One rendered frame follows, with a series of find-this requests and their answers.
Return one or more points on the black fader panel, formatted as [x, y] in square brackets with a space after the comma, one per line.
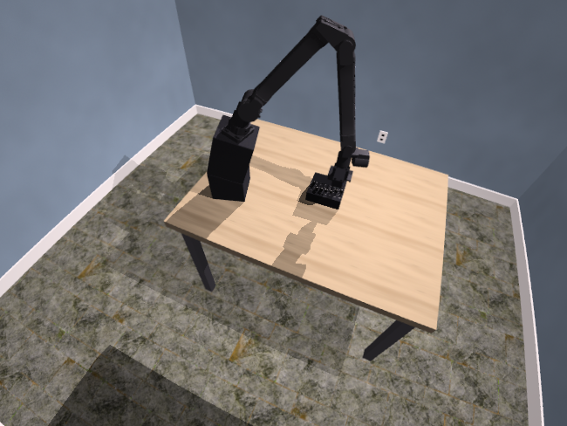
[328, 196]

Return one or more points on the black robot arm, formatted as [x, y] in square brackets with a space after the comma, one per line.
[341, 38]

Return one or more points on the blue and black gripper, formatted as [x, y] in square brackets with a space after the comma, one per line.
[348, 178]

